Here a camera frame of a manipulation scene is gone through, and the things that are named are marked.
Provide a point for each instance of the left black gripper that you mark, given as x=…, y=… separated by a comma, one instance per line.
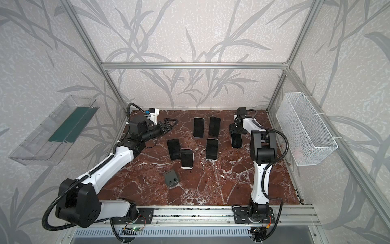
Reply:
x=163, y=127

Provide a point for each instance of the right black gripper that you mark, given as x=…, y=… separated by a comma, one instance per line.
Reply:
x=238, y=129

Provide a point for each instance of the grey phone stand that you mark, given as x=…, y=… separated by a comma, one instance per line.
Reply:
x=171, y=178

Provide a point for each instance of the large black phone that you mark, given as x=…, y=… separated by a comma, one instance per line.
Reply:
x=236, y=140

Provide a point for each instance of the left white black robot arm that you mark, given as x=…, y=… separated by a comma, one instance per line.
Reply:
x=77, y=203

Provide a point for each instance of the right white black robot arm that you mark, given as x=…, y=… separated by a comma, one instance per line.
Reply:
x=263, y=152

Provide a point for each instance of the black phone white case centre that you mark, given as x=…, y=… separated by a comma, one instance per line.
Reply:
x=187, y=158

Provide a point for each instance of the green circuit board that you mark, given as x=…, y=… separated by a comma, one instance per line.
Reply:
x=129, y=231

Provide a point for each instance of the aluminium frame horizontal bar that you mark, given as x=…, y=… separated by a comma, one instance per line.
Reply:
x=245, y=66

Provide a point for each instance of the white wire mesh basket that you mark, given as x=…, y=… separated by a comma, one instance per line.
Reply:
x=310, y=141

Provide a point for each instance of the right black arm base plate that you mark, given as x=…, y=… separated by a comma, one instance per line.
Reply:
x=240, y=215

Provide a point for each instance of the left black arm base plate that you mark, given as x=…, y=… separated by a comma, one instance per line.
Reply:
x=141, y=216

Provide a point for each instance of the aluminium front rail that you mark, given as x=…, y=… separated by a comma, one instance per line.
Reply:
x=222, y=215

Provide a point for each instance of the clear plastic wall bin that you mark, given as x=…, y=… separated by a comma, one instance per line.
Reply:
x=51, y=140

